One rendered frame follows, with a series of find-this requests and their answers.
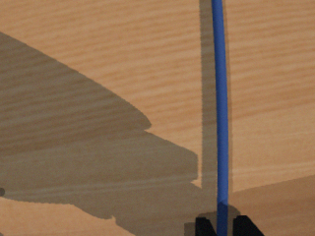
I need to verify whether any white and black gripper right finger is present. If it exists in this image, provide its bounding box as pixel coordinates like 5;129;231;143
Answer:
232;215;265;236

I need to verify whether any blue cable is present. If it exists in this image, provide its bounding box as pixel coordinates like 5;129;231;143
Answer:
212;0;228;236

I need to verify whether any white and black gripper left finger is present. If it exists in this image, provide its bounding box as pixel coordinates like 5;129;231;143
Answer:
195;217;217;236

